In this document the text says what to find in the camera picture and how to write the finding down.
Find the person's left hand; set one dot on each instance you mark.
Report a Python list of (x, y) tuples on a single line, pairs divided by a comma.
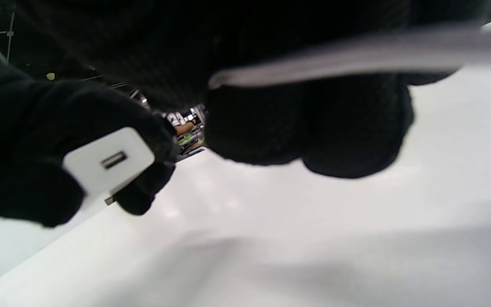
[(19, 128)]

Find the person's right hand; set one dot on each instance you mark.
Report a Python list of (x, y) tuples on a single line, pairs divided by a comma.
[(271, 55)]

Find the white charger head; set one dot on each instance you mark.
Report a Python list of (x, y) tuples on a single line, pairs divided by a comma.
[(109, 164)]

